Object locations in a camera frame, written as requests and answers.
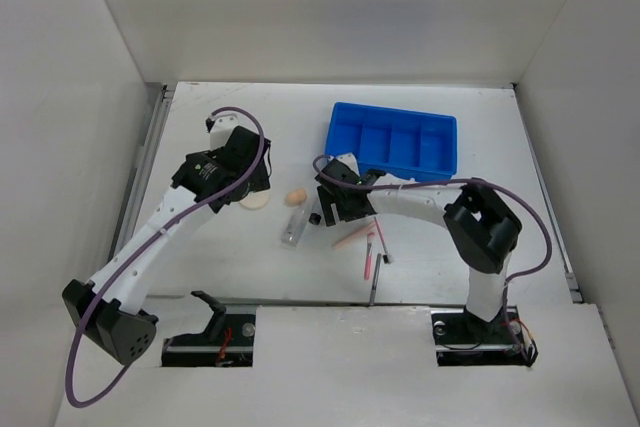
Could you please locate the round beige powder puff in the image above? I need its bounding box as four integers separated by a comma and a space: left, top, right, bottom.
239, 190, 270, 211

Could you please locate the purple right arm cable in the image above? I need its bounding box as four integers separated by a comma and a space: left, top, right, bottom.
312, 154, 554, 293

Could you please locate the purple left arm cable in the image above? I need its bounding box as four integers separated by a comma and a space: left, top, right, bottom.
66, 106, 266, 408

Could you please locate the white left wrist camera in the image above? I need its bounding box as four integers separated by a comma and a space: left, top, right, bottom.
205, 114, 239, 150

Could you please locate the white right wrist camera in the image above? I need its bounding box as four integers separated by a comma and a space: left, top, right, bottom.
335, 153, 360, 175

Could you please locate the grey makeup pen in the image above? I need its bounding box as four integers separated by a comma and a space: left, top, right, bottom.
368, 253, 383, 307

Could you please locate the clear bottle black cap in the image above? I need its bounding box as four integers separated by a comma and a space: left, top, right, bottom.
308, 200, 322, 226

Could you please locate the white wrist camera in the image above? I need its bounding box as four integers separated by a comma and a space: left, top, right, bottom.
335, 153, 360, 175
205, 114, 239, 150

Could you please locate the beige pink pencil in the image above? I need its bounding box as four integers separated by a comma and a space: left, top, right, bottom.
331, 221, 375, 250

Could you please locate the peach makeup sponge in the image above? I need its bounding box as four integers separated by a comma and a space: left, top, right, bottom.
285, 188, 307, 207

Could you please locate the thin pink brush black tip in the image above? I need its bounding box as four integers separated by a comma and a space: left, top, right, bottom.
374, 217, 393, 265

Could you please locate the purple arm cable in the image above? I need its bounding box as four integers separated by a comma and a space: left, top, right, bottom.
66, 106, 266, 408
312, 154, 554, 293

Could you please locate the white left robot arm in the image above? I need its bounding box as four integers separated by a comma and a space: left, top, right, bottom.
62, 125, 270, 366

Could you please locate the blue plastic organizer tray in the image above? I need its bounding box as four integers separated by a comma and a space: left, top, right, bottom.
324, 102, 458, 182

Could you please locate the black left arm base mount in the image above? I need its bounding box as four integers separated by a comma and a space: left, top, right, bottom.
161, 291, 257, 368

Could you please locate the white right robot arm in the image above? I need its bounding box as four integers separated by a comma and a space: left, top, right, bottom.
315, 158, 522, 341

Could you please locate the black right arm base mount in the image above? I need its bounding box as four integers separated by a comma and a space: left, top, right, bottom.
431, 307, 539, 367

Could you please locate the aluminium rail right edge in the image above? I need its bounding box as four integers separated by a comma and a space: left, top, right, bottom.
510, 83, 584, 304

